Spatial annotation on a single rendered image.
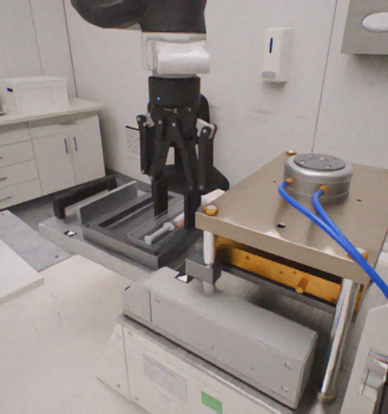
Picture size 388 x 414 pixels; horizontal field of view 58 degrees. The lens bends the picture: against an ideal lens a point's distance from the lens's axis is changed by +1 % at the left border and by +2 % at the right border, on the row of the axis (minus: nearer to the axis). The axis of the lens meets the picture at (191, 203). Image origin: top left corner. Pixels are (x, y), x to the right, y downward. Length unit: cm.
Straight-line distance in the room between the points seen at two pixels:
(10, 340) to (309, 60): 177
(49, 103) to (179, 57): 265
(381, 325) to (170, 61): 34
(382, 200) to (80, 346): 58
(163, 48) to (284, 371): 38
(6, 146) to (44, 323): 217
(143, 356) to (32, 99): 262
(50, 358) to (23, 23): 306
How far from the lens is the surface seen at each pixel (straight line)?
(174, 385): 53
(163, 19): 49
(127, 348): 56
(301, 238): 36
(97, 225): 62
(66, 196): 71
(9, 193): 297
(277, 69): 200
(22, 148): 292
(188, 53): 45
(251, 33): 221
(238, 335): 41
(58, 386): 71
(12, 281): 93
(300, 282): 40
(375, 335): 35
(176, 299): 44
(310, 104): 204
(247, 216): 38
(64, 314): 83
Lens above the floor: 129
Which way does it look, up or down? 26 degrees down
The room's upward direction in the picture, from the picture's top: straight up
